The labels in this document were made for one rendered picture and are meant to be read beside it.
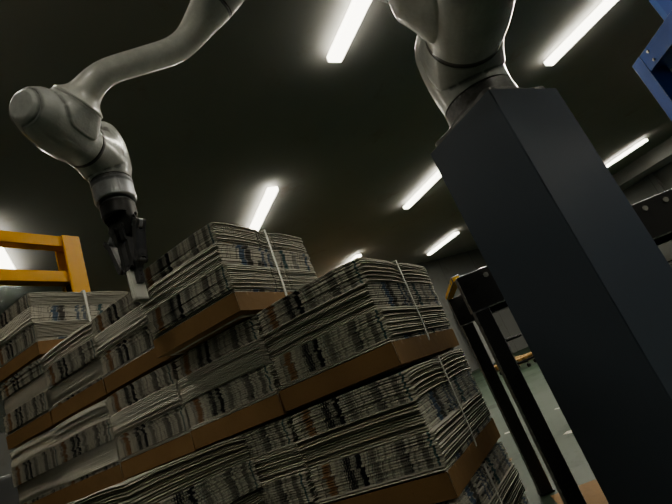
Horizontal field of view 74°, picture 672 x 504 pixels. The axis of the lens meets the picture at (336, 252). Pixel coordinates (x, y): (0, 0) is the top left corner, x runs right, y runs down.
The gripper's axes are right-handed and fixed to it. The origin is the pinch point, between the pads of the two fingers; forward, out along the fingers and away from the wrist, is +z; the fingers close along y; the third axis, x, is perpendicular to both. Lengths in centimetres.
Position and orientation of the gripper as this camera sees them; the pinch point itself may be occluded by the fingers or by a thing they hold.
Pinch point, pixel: (137, 285)
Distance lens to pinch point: 105.4
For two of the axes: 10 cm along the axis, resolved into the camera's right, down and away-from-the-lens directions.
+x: -5.1, -0.8, -8.6
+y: -7.8, 4.6, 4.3
